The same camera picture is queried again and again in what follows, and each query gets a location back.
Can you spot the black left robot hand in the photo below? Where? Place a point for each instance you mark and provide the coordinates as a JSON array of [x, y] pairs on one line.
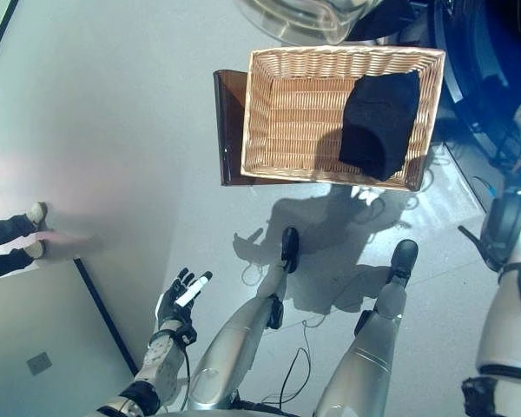
[[171, 308]]

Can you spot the black cloth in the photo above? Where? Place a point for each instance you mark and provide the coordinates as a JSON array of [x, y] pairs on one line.
[[377, 126]]

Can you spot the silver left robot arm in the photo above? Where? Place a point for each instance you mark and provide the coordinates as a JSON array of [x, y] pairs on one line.
[[158, 356]]

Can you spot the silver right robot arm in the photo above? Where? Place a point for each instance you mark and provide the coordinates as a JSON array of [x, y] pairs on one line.
[[512, 304]]

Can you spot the round washing machine door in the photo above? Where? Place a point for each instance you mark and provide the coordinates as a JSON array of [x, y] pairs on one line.
[[295, 17]]

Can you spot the grey front-load washing machine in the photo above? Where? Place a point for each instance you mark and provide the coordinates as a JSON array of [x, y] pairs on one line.
[[482, 52]]

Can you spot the grey square socket plate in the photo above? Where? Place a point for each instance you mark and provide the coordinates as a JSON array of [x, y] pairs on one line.
[[38, 364]]

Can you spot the person legs dark trousers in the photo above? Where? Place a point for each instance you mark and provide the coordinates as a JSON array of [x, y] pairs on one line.
[[4, 230]]

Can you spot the glossy brown stand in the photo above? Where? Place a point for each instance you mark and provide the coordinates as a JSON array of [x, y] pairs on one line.
[[230, 130]]

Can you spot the silver right robot leg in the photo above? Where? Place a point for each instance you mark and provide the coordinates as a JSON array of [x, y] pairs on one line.
[[364, 360]]

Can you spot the rectangular wicker laundry basket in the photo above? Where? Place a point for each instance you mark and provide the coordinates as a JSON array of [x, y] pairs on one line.
[[295, 121]]

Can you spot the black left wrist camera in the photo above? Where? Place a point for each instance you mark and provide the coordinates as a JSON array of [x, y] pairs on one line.
[[186, 335]]

